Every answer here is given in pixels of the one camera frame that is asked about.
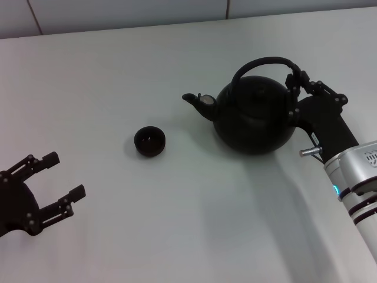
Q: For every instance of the small black teacup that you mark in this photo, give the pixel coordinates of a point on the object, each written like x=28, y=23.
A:
x=149, y=146

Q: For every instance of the black round teapot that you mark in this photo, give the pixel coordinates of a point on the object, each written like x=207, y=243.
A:
x=250, y=123

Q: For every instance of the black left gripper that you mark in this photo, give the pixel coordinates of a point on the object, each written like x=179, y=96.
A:
x=17, y=206

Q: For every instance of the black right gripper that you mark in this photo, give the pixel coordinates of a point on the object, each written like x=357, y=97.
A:
x=324, y=121

